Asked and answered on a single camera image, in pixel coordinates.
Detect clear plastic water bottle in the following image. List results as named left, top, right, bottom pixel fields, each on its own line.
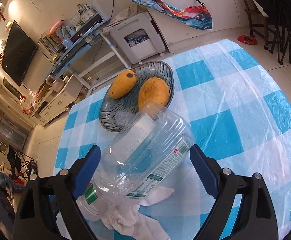
left=77, top=101, right=194, bottom=221

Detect black folding chair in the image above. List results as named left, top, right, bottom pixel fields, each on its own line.
left=7, top=145, right=38, bottom=181

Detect crumpled white paper wrapper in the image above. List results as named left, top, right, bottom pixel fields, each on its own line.
left=101, top=186, right=174, bottom=239

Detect white tv cabinet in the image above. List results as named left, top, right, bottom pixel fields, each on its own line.
left=30, top=76, right=82, bottom=126

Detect dark glass fruit bowl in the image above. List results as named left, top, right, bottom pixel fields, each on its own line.
left=99, top=61, right=174, bottom=132

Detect yellow mango with spot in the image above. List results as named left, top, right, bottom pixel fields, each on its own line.
left=109, top=70, right=137, bottom=99

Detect orange mango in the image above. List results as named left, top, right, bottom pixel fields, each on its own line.
left=138, top=77, right=169, bottom=110

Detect black flat television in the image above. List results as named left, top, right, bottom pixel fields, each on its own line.
left=1, top=21, right=38, bottom=86

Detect row of books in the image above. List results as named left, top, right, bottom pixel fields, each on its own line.
left=38, top=30, right=65, bottom=56

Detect blue study desk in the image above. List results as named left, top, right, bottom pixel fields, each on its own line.
left=44, top=1, right=131, bottom=90

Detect red floor object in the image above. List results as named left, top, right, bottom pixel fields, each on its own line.
left=237, top=35, right=258, bottom=46

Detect pink plush toy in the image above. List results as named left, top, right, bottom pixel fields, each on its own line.
left=49, top=20, right=65, bottom=35

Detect white small dishwasher appliance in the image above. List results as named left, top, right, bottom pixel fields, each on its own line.
left=110, top=12, right=165, bottom=64

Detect dark wooden chair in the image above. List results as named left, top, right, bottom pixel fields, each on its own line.
left=243, top=0, right=274, bottom=50

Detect colourful fabric bag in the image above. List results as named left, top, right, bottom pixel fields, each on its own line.
left=132, top=0, right=213, bottom=30

